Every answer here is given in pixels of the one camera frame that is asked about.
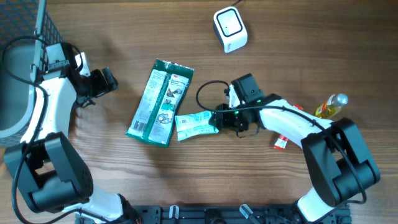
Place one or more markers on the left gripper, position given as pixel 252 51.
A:
pixel 101 88

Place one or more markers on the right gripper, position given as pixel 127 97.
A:
pixel 222 119

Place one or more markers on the red white snack packet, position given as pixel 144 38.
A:
pixel 281 142

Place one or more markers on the teal white wipes pack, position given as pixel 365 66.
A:
pixel 191 125

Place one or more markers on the green foil packet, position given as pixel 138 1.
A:
pixel 153 121

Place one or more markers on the yellow oil bottle silver cap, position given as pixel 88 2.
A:
pixel 332 106

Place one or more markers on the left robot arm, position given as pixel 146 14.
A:
pixel 47 170

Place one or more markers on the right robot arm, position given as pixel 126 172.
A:
pixel 339 162

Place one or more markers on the white barcode scanner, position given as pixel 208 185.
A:
pixel 230 29

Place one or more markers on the grey plastic mesh basket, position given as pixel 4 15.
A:
pixel 25 59

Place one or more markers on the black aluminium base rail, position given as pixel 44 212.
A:
pixel 282 213

